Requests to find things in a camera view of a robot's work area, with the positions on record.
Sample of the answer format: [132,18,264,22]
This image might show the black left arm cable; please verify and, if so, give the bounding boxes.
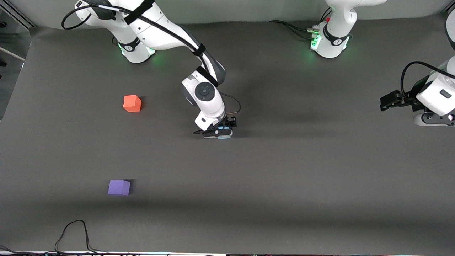
[400,61,455,104]

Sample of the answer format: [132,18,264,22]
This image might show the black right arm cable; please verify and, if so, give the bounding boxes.
[61,0,242,135]

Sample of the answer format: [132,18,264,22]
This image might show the black looped cable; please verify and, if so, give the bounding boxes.
[55,220,108,255]

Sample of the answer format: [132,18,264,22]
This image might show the orange foam block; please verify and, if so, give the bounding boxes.
[123,95,142,113]

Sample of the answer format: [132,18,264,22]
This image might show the purple foam block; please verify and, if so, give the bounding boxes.
[108,180,131,196]

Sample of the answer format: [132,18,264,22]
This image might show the dark grey table mat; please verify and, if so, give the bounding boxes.
[0,12,455,255]

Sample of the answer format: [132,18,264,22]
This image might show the black left arm base cables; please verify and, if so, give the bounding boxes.
[268,7,333,40]

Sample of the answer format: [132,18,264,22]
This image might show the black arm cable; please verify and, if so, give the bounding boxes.
[61,0,242,135]
[400,61,455,104]

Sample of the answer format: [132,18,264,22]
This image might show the light blue foam block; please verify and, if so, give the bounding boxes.
[218,124,234,140]

